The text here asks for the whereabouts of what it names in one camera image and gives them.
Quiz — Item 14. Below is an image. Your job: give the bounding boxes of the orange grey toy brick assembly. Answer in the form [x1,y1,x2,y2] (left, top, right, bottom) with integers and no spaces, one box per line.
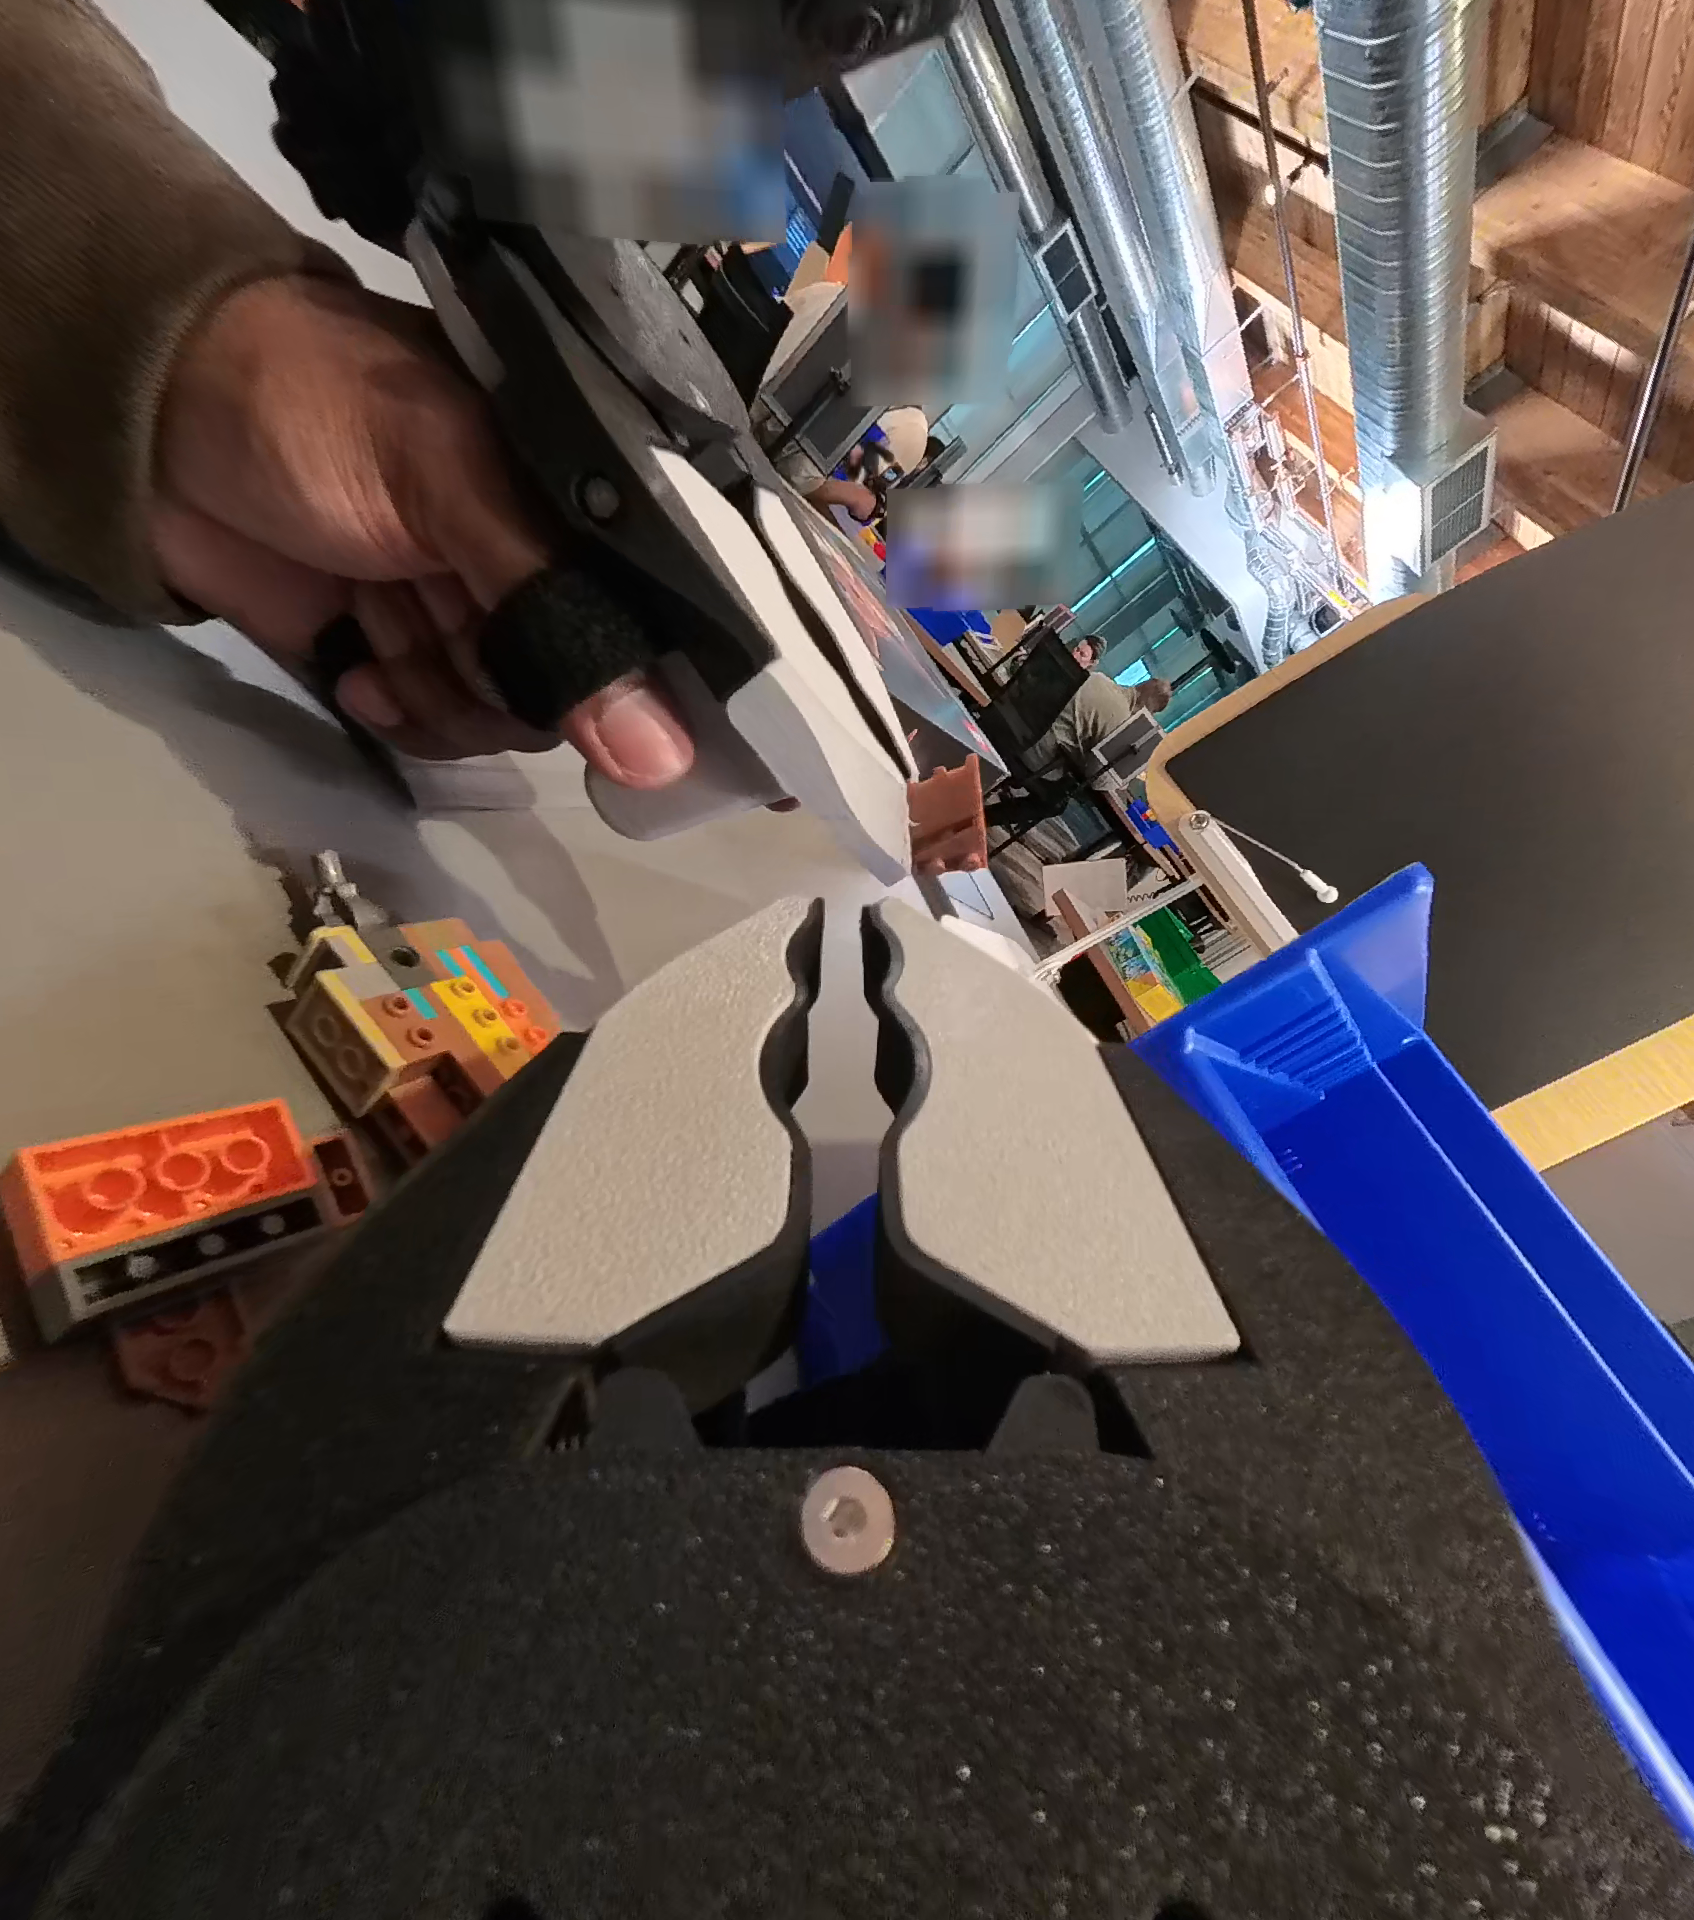
[0,1098,375,1343]

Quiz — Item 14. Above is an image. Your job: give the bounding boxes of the person's left forearm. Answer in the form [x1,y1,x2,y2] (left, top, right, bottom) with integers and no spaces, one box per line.
[0,0,362,623]

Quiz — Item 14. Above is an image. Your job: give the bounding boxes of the black office chair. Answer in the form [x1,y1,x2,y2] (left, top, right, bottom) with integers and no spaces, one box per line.
[982,621,1090,786]

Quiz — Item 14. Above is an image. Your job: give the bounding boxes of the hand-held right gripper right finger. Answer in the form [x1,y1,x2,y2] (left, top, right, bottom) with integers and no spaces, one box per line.
[858,899,1244,1370]

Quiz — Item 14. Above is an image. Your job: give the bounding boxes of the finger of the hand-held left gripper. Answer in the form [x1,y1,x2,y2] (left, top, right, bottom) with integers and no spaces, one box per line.
[652,450,923,888]
[754,486,927,774]

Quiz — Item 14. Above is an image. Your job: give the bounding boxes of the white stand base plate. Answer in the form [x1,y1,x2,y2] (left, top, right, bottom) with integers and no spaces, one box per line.
[935,861,1044,965]

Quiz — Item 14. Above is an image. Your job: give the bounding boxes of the dark panel with wooden edge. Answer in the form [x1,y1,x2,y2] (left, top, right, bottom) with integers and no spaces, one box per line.
[1143,471,1694,1171]

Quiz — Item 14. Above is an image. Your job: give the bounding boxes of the reddish brown toy brick plate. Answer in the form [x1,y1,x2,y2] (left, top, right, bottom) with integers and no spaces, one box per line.
[111,1289,255,1411]

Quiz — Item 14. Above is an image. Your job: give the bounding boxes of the brown tan toy brick model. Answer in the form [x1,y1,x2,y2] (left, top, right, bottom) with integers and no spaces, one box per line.
[279,851,564,1163]

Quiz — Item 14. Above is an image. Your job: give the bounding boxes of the blue plastic storage bin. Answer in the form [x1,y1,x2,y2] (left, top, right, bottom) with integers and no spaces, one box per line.
[790,1191,891,1389]
[1128,861,1694,1920]

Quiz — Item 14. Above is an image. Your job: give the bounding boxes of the person's left hand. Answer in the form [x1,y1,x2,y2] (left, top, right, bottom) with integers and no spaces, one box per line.
[147,276,699,791]

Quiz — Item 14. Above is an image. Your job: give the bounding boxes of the printed cardboard toy box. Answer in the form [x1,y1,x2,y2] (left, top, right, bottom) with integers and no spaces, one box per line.
[785,494,1009,751]

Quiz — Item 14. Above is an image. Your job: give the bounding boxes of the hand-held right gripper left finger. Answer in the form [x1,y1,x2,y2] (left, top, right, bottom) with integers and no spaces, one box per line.
[443,894,825,1359]

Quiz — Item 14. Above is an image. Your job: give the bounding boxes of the green box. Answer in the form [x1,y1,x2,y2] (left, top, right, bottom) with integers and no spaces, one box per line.
[1137,906,1220,1001]

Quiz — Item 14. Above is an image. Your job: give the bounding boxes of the silver ventilation duct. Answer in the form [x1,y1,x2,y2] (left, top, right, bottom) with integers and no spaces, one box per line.
[1312,0,1502,579]
[995,0,1239,498]

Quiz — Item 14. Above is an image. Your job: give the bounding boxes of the brown toy brick piece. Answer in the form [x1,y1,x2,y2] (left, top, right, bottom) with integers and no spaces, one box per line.
[905,753,994,876]

